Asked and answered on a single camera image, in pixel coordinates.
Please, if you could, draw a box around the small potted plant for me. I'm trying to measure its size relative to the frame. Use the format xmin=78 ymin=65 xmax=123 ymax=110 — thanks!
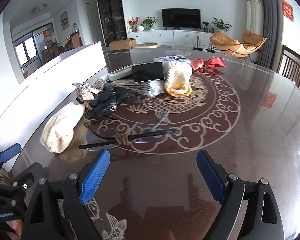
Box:
xmin=203 ymin=21 xmax=210 ymax=33

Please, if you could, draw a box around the red flower vase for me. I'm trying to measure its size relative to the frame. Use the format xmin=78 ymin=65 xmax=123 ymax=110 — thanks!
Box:
xmin=127 ymin=16 xmax=140 ymax=32

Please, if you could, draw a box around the cream fluffy plush item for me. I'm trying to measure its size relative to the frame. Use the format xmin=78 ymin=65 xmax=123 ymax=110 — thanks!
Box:
xmin=40 ymin=102 xmax=85 ymax=153

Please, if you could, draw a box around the red wall decoration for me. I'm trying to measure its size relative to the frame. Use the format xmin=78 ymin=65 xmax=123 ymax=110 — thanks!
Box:
xmin=281 ymin=0 xmax=294 ymax=22

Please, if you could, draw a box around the white storage box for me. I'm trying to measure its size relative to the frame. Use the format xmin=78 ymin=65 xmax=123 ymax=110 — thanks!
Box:
xmin=0 ymin=41 xmax=108 ymax=173

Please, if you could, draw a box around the black cardboard box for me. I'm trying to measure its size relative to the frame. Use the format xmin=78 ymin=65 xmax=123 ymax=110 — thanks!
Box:
xmin=132 ymin=62 xmax=165 ymax=82

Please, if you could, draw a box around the leopard print scrunchie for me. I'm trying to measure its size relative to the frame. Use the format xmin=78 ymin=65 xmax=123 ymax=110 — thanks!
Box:
xmin=72 ymin=83 xmax=103 ymax=101

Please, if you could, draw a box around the person's hand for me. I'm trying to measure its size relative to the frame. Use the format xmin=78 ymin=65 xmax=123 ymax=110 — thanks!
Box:
xmin=7 ymin=219 xmax=23 ymax=240

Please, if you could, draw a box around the cardboard box on floor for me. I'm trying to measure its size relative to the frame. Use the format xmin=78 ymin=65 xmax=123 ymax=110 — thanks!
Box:
xmin=109 ymin=38 xmax=137 ymax=51

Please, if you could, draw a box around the orange lounge chair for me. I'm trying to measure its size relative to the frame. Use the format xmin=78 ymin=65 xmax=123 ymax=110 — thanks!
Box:
xmin=210 ymin=30 xmax=267 ymax=58

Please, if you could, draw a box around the black fabric bundle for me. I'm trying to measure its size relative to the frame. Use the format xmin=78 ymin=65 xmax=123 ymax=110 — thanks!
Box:
xmin=84 ymin=83 xmax=137 ymax=121

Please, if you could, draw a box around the black rod with rope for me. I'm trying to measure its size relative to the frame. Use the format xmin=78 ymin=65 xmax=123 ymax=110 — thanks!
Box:
xmin=78 ymin=128 xmax=178 ymax=150

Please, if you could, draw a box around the red packet right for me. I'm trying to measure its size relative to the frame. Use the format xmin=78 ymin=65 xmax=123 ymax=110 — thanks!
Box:
xmin=205 ymin=57 xmax=226 ymax=68

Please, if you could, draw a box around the black television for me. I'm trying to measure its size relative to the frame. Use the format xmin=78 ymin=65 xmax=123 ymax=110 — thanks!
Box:
xmin=161 ymin=8 xmax=201 ymax=29

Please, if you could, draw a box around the white tv cabinet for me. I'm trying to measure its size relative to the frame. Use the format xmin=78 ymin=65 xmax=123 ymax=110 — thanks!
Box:
xmin=127 ymin=30 xmax=213 ymax=49

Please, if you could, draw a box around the covered standing air conditioner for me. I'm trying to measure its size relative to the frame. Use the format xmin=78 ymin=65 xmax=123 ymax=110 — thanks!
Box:
xmin=246 ymin=0 xmax=264 ymax=36

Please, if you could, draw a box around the grey curtain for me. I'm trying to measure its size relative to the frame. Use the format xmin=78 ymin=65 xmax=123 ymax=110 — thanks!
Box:
xmin=258 ymin=0 xmax=283 ymax=72

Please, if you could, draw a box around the wooden dining chair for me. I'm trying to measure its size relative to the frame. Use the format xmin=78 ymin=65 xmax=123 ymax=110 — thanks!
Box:
xmin=277 ymin=45 xmax=300 ymax=89

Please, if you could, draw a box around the green potted plant right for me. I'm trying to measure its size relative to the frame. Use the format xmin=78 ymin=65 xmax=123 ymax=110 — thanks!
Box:
xmin=212 ymin=17 xmax=232 ymax=32

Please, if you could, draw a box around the red packet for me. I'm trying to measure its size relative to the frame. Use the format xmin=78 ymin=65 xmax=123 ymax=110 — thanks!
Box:
xmin=190 ymin=59 xmax=205 ymax=70
xmin=205 ymin=57 xmax=226 ymax=68

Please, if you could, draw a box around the dark display cabinet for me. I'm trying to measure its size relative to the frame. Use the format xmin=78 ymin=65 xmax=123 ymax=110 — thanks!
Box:
xmin=97 ymin=0 xmax=127 ymax=47

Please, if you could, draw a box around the green potted plant left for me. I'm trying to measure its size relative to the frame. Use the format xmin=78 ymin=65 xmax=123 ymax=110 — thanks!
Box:
xmin=142 ymin=16 xmax=158 ymax=30

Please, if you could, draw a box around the green potted plant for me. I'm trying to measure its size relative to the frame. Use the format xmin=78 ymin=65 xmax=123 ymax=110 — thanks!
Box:
xmin=212 ymin=17 xmax=232 ymax=32
xmin=142 ymin=16 xmax=158 ymax=30

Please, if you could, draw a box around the red packet left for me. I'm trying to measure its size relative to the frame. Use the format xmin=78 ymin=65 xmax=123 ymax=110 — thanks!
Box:
xmin=190 ymin=59 xmax=205 ymax=70

